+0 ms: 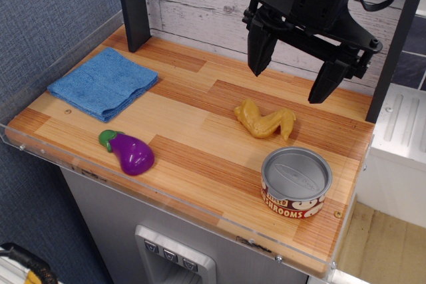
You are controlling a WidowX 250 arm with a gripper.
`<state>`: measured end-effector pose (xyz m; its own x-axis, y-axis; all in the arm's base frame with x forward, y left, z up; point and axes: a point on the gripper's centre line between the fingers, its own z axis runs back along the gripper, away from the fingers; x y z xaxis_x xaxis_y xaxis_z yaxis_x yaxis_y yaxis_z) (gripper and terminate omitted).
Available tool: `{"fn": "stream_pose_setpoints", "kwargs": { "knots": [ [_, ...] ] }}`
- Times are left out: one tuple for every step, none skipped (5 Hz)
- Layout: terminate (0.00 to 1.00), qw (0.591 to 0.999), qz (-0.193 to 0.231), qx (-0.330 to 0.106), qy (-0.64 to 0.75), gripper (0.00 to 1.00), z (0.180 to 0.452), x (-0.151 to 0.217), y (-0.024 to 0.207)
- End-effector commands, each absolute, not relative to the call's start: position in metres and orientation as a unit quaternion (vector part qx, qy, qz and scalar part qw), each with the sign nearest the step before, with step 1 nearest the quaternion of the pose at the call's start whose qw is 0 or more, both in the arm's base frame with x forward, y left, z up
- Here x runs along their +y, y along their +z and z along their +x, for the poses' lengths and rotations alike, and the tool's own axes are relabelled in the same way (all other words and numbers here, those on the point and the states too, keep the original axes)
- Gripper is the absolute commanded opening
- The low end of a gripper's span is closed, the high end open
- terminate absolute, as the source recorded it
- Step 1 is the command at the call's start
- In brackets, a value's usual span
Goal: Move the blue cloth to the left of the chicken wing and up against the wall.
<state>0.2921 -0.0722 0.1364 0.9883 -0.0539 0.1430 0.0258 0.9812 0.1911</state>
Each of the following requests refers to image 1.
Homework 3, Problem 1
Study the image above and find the toy chicken wing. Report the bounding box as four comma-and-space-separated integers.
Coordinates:
234, 98, 296, 141

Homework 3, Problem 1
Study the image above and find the yellow object bottom left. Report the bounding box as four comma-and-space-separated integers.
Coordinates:
1, 243, 60, 283

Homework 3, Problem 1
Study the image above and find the grey toy fridge cabinet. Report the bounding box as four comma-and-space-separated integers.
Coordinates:
62, 169, 308, 283

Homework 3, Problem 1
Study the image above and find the blue cloth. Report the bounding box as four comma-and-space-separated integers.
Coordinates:
47, 48, 158, 122

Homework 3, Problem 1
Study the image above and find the right black frame post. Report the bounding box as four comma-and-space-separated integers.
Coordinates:
365, 0, 420, 124

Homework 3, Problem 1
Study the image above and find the sliced mushrooms can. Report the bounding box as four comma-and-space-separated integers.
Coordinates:
261, 146, 332, 219

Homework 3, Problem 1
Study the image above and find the black frame post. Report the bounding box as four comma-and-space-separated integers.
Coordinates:
120, 0, 151, 53
365, 0, 420, 124

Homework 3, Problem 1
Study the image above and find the silver dispenser panel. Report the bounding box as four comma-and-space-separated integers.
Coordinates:
134, 225, 217, 283

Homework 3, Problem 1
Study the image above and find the purple toy eggplant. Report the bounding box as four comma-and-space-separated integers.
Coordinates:
99, 130, 155, 176

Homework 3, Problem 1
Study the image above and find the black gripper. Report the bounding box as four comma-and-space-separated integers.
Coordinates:
243, 0, 383, 104

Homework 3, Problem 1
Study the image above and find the white toy sink unit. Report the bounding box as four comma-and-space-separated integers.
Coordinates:
355, 84, 425, 227

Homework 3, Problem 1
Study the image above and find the left black frame post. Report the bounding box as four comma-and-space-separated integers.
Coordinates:
120, 0, 151, 53

